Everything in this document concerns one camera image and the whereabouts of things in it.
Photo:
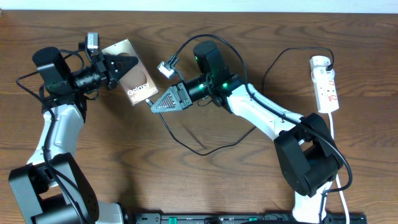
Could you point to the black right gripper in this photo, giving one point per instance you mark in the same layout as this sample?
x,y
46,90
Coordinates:
x,y
186,102

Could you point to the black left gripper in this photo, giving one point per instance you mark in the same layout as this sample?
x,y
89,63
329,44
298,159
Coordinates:
x,y
108,71

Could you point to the Samsung Galaxy smartphone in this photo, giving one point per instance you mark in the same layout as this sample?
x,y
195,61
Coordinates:
x,y
137,83

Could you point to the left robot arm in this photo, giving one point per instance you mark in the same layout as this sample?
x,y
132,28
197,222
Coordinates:
x,y
51,188

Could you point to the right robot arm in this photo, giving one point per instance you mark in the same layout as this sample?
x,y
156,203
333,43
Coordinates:
x,y
307,154

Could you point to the white power strip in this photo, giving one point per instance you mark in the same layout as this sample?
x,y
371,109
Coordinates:
x,y
324,84

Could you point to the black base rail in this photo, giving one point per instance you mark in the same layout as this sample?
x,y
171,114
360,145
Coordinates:
x,y
231,218

